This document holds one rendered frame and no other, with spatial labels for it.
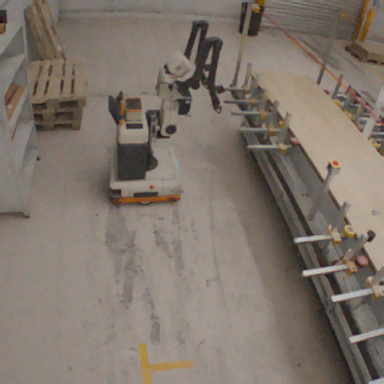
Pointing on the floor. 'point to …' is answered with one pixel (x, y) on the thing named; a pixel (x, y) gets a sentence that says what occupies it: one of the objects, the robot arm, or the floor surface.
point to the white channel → (374, 114)
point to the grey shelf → (14, 177)
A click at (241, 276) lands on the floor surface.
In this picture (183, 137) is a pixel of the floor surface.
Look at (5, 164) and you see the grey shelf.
